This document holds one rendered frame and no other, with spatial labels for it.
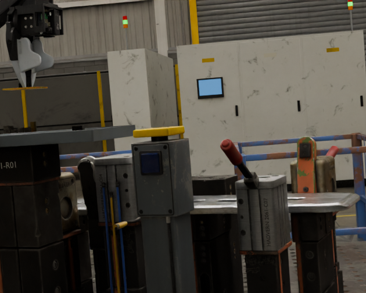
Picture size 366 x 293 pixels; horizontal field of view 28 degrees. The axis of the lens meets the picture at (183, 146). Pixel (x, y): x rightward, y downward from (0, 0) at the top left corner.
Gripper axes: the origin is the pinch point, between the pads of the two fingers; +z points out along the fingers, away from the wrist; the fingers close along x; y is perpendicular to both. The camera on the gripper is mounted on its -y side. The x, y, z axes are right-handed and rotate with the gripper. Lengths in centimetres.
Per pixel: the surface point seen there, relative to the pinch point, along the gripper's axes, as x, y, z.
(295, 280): 71, 37, 54
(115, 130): -18.3, 28.1, 9.6
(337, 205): 5, 59, 24
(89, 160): 0.6, 13.2, 15.5
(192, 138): 773, -247, 44
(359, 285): 66, 54, 53
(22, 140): -24.6, 15.1, 10.6
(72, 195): 2.8, 7.9, 22.5
